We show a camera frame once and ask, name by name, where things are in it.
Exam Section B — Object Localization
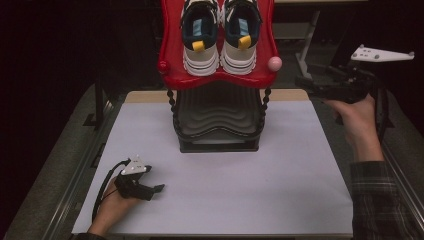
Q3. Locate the white table cover sheet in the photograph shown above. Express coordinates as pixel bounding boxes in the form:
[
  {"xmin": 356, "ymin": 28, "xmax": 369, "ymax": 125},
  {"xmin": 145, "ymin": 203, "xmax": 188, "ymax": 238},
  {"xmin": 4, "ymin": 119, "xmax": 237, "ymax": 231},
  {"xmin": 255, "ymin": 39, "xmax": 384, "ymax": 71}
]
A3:
[{"xmin": 71, "ymin": 99, "xmax": 354, "ymax": 236}]

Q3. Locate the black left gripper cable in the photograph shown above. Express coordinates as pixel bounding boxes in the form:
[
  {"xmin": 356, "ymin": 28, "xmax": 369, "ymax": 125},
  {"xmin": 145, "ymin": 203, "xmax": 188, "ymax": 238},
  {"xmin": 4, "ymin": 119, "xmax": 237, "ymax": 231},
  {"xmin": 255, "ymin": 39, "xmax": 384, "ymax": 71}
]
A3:
[{"xmin": 91, "ymin": 158, "xmax": 132, "ymax": 222}]

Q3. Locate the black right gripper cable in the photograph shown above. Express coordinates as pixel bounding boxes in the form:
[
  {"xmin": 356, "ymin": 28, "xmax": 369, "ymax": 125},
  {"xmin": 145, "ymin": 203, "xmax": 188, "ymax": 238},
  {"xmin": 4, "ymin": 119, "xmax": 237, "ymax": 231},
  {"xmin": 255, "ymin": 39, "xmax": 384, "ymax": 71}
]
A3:
[{"xmin": 372, "ymin": 78, "xmax": 395, "ymax": 143}]

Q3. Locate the metal table frame rail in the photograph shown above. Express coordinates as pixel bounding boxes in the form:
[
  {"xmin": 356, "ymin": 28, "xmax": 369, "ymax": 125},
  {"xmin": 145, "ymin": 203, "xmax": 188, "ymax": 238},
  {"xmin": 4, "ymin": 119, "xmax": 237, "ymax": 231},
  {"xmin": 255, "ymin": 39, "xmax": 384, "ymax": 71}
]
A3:
[
  {"xmin": 41, "ymin": 99, "xmax": 125, "ymax": 240},
  {"xmin": 379, "ymin": 139, "xmax": 424, "ymax": 231}
]

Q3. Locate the black metal stand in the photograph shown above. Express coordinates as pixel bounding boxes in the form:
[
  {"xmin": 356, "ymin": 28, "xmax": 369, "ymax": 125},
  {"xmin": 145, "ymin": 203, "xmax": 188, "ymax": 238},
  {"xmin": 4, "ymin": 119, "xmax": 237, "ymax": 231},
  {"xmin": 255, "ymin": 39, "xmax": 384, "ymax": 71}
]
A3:
[{"xmin": 83, "ymin": 74, "xmax": 113, "ymax": 130}]

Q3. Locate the person's right hand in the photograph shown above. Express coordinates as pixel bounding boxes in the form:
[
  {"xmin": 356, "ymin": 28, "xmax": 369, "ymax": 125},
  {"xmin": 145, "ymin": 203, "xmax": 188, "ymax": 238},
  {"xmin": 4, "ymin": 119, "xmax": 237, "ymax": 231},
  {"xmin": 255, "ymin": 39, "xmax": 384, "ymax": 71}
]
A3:
[{"xmin": 323, "ymin": 93, "xmax": 385, "ymax": 162}]

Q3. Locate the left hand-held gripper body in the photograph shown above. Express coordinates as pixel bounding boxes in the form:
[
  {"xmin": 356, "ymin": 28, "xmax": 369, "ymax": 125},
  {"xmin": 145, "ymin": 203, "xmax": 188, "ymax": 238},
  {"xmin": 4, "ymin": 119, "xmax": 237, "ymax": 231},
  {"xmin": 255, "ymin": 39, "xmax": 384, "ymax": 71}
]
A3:
[{"xmin": 114, "ymin": 154, "xmax": 155, "ymax": 202}]

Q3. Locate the grey desk with metal leg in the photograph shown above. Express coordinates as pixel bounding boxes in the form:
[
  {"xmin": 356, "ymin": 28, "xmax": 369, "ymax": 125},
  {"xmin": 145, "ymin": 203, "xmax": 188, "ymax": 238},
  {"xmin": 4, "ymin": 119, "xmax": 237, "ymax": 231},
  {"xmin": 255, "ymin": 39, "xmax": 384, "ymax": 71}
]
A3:
[{"xmin": 272, "ymin": 0, "xmax": 369, "ymax": 80}]

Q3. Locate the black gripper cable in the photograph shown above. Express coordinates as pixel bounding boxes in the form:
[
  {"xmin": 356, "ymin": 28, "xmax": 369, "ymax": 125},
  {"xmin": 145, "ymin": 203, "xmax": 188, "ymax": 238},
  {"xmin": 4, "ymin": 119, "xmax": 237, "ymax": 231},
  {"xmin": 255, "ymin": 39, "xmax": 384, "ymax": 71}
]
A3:
[
  {"xmin": 372, "ymin": 78, "xmax": 395, "ymax": 143},
  {"xmin": 91, "ymin": 158, "xmax": 132, "ymax": 222}
]

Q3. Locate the white navy sneaker yellow tab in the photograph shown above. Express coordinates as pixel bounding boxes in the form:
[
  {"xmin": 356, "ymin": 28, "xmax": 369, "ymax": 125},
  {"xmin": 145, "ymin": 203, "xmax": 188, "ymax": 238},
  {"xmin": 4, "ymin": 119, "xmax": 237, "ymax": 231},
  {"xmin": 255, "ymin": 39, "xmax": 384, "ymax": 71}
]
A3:
[
  {"xmin": 180, "ymin": 0, "xmax": 222, "ymax": 77},
  {"xmin": 219, "ymin": 0, "xmax": 263, "ymax": 76}
]

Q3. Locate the red and black shoe rack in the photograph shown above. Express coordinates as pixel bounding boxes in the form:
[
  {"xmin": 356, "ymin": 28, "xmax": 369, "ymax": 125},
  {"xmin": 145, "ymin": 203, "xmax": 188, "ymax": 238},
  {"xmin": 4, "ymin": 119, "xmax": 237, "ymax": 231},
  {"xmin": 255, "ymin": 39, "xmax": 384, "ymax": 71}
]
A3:
[{"xmin": 157, "ymin": 0, "xmax": 283, "ymax": 154}]

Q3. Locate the person's left hand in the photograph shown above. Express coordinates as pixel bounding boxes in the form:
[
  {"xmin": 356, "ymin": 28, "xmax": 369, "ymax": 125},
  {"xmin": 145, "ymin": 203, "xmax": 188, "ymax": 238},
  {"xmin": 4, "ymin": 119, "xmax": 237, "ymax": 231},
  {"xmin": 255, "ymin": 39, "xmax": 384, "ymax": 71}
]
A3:
[{"xmin": 87, "ymin": 185, "xmax": 141, "ymax": 236}]

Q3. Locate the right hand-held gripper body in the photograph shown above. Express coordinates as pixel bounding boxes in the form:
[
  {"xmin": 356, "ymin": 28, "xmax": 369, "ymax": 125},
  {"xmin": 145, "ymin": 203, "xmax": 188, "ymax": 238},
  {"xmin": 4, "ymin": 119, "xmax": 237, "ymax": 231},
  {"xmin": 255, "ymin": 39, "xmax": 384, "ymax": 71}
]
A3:
[{"xmin": 319, "ymin": 44, "xmax": 416, "ymax": 104}]

